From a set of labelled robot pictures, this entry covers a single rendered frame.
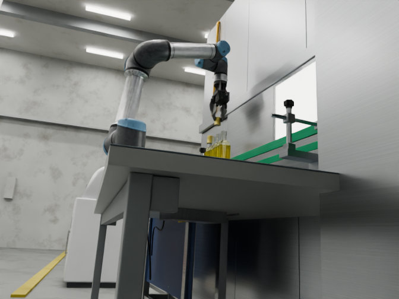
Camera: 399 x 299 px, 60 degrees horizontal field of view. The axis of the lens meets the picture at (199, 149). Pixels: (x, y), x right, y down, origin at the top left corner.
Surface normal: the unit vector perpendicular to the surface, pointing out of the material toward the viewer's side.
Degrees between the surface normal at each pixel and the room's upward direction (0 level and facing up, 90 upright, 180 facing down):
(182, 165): 90
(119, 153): 90
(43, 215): 90
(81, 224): 90
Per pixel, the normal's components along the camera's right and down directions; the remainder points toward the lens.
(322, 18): -0.92, -0.15
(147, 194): 0.30, -0.22
